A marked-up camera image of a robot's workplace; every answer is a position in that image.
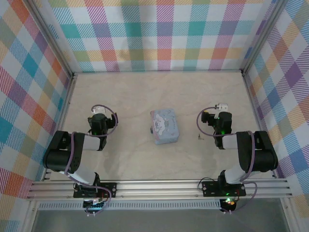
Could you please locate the long aluminium mounting rail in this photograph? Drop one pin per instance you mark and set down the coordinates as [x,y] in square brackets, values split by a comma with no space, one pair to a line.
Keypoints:
[157,189]

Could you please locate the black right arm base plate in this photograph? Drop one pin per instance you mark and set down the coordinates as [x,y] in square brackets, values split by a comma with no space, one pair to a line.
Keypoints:
[210,188]

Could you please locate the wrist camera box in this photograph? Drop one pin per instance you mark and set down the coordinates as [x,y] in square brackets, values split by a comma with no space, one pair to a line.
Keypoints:
[97,110]
[221,106]

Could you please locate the thin aluminium table edge rail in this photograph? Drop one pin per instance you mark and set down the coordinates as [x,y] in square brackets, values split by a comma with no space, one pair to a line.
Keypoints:
[157,71]

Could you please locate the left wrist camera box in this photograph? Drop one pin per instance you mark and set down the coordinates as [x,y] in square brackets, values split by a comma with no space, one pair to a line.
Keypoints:
[97,110]

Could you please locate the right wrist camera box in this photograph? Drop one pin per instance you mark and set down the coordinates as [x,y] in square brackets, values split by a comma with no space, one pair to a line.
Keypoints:
[221,106]

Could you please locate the green left controller board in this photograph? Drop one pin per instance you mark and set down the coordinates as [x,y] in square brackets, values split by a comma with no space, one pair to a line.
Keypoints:
[95,206]

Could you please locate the aluminium table side rail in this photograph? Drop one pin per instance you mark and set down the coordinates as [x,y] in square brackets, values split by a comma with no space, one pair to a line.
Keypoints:
[254,106]
[64,108]

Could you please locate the aluminium frame post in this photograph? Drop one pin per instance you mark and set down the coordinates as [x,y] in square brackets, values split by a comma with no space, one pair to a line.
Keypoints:
[263,36]
[48,36]

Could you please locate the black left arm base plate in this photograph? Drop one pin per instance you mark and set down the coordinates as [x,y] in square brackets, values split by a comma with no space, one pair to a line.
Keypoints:
[108,189]

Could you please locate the small metal key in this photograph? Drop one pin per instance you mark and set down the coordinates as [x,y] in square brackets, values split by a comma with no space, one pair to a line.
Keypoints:
[200,137]

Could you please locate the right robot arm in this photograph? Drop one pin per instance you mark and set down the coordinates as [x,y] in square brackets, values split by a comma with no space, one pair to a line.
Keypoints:
[260,157]

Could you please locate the right controller board with lights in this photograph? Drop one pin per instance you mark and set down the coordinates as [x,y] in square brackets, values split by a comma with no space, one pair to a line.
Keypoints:
[229,202]

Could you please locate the pale blue cartoon tin box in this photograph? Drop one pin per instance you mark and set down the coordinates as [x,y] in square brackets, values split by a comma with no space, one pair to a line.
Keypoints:
[165,126]

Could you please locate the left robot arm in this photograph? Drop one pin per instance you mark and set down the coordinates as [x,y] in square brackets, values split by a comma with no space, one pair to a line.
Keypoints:
[58,157]

